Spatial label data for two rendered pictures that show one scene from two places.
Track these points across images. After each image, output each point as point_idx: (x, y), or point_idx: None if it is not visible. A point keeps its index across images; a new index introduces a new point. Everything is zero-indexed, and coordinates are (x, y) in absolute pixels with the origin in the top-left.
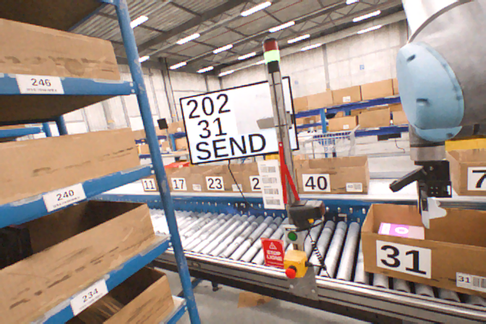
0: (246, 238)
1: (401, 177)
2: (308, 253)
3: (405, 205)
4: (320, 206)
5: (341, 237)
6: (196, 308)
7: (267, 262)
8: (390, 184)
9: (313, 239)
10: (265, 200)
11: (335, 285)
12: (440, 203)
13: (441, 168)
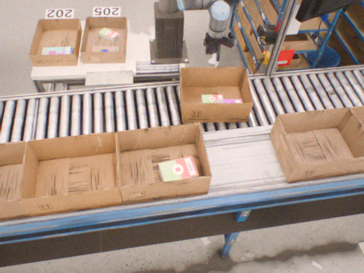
0: (340, 99)
1: (228, 42)
2: (279, 95)
3: (229, 103)
4: (259, 27)
5: (269, 116)
6: (278, 16)
7: (288, 63)
8: (232, 40)
9: (286, 108)
10: (297, 29)
11: (248, 75)
12: (208, 61)
13: (209, 35)
